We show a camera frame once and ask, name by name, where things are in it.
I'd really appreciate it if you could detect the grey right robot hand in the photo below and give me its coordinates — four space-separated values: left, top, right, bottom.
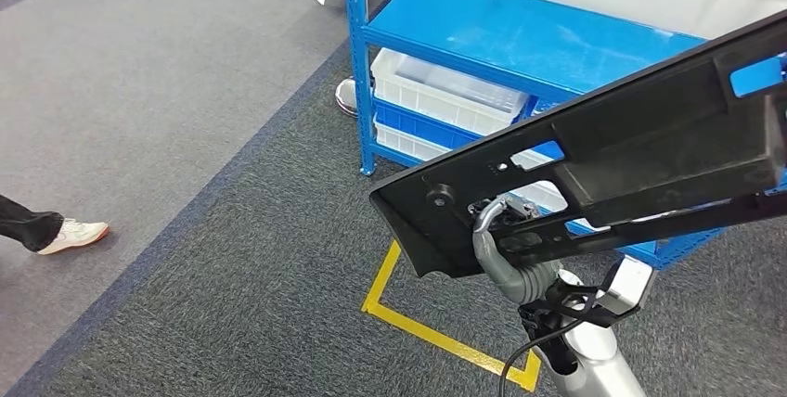
470 193 544 302

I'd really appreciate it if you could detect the black plastic panel part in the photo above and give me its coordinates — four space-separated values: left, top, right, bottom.
368 9 787 279

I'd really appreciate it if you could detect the blue metal shelf rack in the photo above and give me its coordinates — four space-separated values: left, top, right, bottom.
342 0 787 272

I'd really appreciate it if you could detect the person's white shoe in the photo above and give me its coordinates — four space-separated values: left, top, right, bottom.
334 77 360 118

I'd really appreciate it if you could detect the person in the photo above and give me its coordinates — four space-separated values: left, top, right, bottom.
0 193 111 257

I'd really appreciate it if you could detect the black camera cable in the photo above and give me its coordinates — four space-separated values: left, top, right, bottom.
498 320 593 397

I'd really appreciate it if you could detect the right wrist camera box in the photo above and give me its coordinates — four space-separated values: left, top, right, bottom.
598 255 657 323

